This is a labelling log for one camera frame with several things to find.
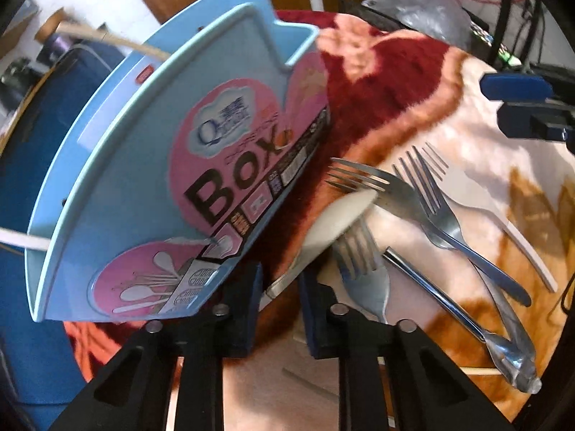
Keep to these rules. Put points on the white plastic fork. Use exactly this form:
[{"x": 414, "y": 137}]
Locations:
[{"x": 471, "y": 197}]

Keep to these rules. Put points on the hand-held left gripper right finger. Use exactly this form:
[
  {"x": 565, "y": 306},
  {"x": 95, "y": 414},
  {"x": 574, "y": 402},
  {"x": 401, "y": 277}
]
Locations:
[{"x": 314, "y": 314}]

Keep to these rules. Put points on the white plastic stick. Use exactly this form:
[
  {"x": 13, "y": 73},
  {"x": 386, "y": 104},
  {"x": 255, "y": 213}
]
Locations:
[{"x": 22, "y": 239}]

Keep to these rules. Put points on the light blue utensil box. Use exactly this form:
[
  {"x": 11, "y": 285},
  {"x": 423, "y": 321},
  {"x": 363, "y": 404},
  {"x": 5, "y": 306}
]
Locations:
[{"x": 134, "y": 143}]

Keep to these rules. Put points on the clear plastic bag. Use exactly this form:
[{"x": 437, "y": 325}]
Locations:
[{"x": 417, "y": 4}]

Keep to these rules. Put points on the blue lower kitchen cabinet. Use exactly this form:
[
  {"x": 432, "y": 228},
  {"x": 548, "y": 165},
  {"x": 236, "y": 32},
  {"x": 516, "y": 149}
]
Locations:
[{"x": 27, "y": 188}]

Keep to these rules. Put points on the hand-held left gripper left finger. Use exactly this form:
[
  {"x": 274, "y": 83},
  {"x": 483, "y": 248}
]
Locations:
[{"x": 242, "y": 309}]

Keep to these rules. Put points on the red floral blanket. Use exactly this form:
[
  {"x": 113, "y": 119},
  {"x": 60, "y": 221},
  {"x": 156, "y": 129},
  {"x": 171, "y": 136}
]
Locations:
[{"x": 359, "y": 76}]

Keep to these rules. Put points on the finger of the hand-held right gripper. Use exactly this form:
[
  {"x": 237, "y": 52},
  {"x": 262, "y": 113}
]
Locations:
[
  {"x": 516, "y": 86},
  {"x": 521, "y": 119}
]

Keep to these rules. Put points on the metal knife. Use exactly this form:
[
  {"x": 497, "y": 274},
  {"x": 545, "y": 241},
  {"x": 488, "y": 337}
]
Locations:
[{"x": 283, "y": 280}]

